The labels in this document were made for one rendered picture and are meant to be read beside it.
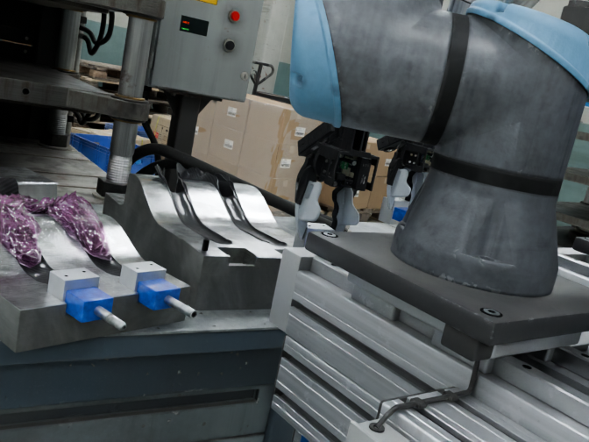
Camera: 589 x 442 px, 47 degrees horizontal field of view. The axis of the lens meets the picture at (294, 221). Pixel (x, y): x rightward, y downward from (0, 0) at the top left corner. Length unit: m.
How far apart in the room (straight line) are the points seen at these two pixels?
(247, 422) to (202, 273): 0.30
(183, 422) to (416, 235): 0.64
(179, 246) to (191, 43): 0.90
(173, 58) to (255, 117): 3.33
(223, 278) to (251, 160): 4.15
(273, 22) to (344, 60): 8.67
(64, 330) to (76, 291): 0.05
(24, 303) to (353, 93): 0.49
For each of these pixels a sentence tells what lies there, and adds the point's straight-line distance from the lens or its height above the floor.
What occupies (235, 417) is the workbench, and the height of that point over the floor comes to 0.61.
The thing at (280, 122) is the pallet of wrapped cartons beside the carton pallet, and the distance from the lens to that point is 4.99.
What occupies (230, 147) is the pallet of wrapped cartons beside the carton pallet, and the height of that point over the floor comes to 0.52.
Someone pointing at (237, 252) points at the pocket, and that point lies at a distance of 1.10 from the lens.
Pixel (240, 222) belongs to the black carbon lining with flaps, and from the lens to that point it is 1.30.
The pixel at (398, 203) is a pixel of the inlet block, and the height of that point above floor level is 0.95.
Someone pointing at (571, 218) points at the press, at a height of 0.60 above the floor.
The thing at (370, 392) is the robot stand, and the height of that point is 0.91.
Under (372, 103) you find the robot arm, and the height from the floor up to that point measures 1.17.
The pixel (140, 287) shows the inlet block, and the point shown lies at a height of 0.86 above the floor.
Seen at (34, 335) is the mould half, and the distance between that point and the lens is 0.87.
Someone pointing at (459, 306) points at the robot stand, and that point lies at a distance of 0.52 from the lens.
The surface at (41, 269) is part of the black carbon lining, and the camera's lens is 0.99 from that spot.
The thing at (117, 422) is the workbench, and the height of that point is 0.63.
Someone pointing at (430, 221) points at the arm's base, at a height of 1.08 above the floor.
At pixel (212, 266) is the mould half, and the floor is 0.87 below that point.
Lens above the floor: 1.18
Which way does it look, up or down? 12 degrees down
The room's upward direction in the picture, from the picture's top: 12 degrees clockwise
